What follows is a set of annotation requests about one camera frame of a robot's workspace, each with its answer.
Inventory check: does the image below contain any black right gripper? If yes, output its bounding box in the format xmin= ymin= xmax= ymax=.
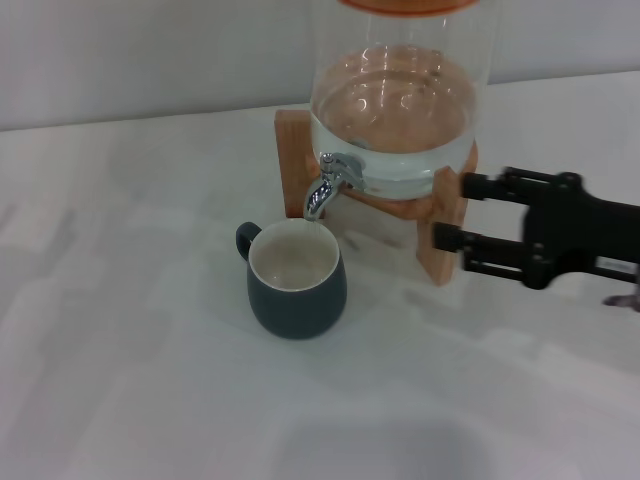
xmin=433 ymin=167 xmax=640 ymax=291

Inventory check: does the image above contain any black cup white inside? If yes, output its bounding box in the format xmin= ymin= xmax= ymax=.
xmin=235 ymin=219 xmax=348 ymax=341

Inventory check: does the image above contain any chrome faucet tap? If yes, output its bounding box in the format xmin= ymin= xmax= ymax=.
xmin=304 ymin=152 xmax=370 ymax=223

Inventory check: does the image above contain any glass water dispenser jar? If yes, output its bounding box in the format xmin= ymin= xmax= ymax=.
xmin=308 ymin=0 xmax=501 ymax=201

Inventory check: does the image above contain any wooden dispenser stand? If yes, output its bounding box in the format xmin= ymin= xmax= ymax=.
xmin=273 ymin=108 xmax=480 ymax=289

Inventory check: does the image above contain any orange jar lid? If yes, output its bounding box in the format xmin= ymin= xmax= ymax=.
xmin=337 ymin=0 xmax=480 ymax=12

